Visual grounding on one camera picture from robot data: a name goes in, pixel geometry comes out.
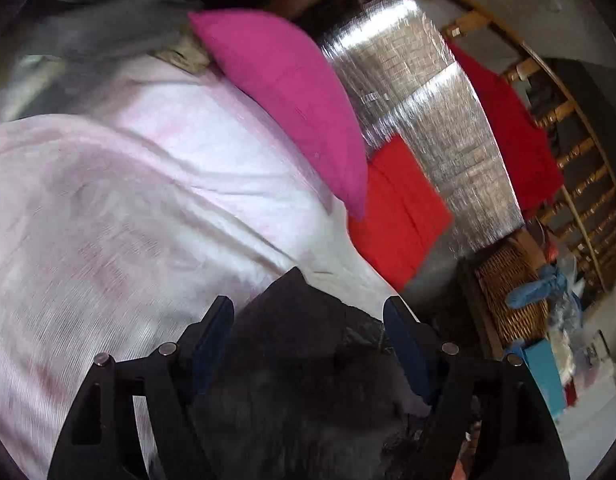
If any light blue cloth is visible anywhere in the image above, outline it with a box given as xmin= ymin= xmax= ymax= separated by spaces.
xmin=505 ymin=264 xmax=573 ymax=310

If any red cloth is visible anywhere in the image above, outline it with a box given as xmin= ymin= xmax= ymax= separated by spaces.
xmin=445 ymin=40 xmax=564 ymax=213

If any wooden stair railing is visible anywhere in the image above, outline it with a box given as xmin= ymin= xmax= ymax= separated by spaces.
xmin=383 ymin=0 xmax=616 ymax=293

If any white blanket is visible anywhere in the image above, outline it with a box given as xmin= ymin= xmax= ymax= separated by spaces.
xmin=0 ymin=57 xmax=431 ymax=480

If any wicker basket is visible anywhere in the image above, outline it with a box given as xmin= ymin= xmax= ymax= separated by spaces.
xmin=474 ymin=242 xmax=551 ymax=343

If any pink pillow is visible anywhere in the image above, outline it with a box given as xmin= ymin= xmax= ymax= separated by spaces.
xmin=188 ymin=9 xmax=371 ymax=220

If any grey garment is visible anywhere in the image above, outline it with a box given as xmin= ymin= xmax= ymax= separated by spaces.
xmin=0 ymin=0 xmax=196 ymax=121

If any patterned beige cloth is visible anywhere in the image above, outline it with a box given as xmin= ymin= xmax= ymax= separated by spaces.
xmin=155 ymin=30 xmax=212 ymax=76

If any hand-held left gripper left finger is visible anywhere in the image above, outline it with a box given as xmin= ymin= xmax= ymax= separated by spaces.
xmin=48 ymin=295 xmax=236 ymax=480

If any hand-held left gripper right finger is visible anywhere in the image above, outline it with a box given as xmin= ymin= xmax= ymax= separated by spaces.
xmin=383 ymin=295 xmax=571 ymax=480

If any silver foil insulation panel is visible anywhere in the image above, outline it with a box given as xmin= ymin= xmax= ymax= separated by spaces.
xmin=320 ymin=0 xmax=524 ymax=301

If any red pillow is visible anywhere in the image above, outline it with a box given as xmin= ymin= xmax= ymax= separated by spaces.
xmin=348 ymin=132 xmax=456 ymax=293

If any black quilted jacket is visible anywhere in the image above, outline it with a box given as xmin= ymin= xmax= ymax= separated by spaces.
xmin=185 ymin=266 xmax=483 ymax=480

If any teal cardboard box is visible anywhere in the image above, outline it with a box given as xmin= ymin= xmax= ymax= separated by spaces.
xmin=518 ymin=341 xmax=568 ymax=421

